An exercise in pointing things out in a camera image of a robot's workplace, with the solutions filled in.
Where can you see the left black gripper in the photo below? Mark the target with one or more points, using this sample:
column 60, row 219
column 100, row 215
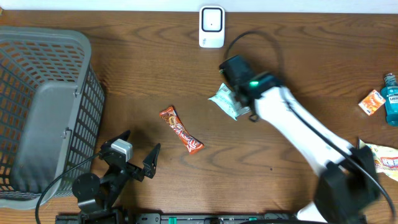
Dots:
column 149, row 167

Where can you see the red chocolate bar wrapper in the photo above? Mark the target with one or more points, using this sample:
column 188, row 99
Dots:
column 170, row 116

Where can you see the teal wet wipes pack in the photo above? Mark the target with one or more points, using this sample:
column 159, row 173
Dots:
column 225, row 99

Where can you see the orange tissue pack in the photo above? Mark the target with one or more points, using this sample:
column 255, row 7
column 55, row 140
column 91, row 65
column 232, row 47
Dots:
column 372, row 102

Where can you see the yellow snack package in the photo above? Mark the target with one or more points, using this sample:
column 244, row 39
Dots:
column 385, row 159

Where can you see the blue liquid bottle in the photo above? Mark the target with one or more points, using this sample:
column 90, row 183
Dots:
column 389, row 93

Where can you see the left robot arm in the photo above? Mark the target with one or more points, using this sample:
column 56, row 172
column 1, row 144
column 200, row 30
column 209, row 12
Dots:
column 96, row 195

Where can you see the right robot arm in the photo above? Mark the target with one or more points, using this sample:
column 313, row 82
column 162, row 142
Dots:
column 347, row 179

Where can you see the white barcode scanner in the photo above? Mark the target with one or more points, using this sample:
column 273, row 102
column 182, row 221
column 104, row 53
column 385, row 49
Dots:
column 211, row 27

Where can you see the grey plastic shopping basket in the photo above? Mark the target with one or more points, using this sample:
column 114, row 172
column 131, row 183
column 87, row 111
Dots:
column 51, row 109

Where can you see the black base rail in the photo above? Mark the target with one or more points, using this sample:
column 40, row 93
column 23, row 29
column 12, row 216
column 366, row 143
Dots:
column 156, row 218

